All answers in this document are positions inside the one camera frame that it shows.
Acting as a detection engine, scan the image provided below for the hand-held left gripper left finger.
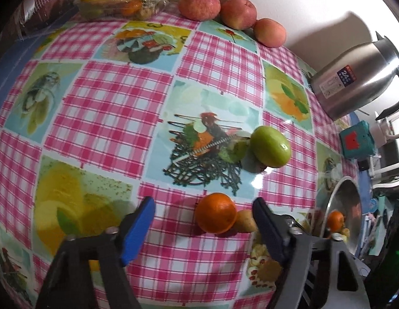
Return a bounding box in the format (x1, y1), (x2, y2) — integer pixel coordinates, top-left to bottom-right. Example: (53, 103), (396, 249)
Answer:
(35, 196), (156, 309)

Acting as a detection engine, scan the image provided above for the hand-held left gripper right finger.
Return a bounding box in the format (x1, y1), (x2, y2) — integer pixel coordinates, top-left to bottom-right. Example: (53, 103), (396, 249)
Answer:
(253, 197), (370, 309)

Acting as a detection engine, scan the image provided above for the small orange tangerine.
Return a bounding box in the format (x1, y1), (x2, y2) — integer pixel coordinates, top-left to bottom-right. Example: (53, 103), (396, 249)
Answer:
(195, 192), (238, 234)

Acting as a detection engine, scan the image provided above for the large stainless steel basin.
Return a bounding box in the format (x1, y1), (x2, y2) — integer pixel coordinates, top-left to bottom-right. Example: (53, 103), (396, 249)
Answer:
(315, 176), (364, 258)

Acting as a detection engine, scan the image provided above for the brown kiwi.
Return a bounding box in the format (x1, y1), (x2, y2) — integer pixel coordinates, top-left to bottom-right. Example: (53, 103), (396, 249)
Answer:
(233, 209), (258, 233)

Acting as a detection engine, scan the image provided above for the large orange tangerine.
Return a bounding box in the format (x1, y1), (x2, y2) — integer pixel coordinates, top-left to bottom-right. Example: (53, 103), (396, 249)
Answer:
(326, 210), (345, 230)

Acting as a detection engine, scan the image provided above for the green apple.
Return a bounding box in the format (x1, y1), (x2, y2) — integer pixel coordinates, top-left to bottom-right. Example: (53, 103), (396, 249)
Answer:
(250, 125), (292, 168)

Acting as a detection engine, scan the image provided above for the white chair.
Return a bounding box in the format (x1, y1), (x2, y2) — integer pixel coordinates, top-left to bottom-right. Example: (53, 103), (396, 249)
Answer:
(371, 135), (399, 197)

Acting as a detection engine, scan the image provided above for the teal toy box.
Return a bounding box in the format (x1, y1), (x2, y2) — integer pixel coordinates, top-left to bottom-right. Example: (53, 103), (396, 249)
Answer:
(339, 121), (377, 159)

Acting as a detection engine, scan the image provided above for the pink checked tablecloth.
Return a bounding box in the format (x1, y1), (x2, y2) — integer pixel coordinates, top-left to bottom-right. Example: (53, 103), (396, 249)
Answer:
(0, 6), (361, 309)

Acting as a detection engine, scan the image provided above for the stainless steel thermos jug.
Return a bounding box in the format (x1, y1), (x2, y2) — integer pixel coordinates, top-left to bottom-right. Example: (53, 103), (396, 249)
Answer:
(310, 31), (399, 121)

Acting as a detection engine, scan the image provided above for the red apple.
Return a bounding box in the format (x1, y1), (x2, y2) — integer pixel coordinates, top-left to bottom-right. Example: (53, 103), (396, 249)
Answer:
(178, 0), (221, 21)
(254, 18), (286, 48)
(219, 0), (257, 29)

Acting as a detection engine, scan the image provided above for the clear plastic container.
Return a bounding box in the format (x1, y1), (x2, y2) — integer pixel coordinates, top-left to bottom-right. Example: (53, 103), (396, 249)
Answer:
(73, 0), (181, 21)

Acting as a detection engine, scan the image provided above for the pink bag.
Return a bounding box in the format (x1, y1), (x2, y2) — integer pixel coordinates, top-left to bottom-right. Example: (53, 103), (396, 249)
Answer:
(13, 0), (78, 39)

